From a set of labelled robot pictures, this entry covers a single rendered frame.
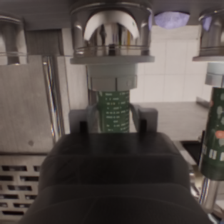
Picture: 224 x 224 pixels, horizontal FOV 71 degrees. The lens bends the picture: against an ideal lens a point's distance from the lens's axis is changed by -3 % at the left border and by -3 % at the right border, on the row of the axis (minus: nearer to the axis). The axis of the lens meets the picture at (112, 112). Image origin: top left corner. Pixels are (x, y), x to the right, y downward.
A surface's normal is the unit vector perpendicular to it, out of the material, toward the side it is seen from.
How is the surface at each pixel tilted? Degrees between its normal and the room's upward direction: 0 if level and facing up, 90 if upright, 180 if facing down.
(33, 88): 90
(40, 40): 90
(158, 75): 90
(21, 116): 90
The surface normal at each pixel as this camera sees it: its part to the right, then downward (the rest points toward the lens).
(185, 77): -0.01, 0.30
